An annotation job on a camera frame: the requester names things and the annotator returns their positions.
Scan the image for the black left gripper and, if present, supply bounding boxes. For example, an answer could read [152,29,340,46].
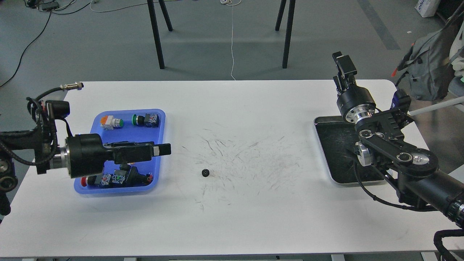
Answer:
[54,133,171,178]

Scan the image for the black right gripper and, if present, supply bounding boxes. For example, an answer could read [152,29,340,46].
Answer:
[332,51,376,124]

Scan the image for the small black gear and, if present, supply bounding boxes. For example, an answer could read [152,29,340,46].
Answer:
[202,169,210,177]

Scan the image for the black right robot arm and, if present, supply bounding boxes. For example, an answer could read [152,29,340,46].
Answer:
[332,51,464,261]

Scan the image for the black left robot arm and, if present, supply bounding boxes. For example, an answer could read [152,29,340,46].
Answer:
[0,82,172,215]

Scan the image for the blue plastic tray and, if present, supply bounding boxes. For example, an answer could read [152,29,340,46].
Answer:
[74,109,166,194]

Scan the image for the orange white push button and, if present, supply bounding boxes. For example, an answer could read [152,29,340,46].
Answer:
[100,115,124,130]

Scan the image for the silver metal tray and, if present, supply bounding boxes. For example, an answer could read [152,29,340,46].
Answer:
[314,116,385,187]

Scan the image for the black right stand legs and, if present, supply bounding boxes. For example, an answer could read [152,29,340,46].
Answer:
[275,0,296,69]

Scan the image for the black stand legs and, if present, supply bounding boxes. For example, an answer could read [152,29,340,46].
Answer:
[275,0,296,69]
[146,0,173,70]

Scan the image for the grey backpack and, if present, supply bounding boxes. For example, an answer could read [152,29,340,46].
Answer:
[391,25,457,101]

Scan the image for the black left stand legs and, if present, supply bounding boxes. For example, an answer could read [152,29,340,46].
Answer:
[146,0,173,70]

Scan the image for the white box on floor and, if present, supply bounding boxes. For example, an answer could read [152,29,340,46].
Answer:
[415,0,441,18]

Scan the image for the yellow push button switch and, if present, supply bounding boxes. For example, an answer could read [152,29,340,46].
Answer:
[111,164,153,187]

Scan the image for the red push button switch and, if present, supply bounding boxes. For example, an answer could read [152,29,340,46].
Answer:
[80,174,112,188]

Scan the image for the green push button switch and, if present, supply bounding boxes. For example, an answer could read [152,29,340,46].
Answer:
[131,113,160,128]

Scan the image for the white hanging cord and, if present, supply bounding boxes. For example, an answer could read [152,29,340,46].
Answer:
[220,0,242,81]

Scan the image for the black floor cable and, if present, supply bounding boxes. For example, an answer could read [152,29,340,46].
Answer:
[0,0,91,88]

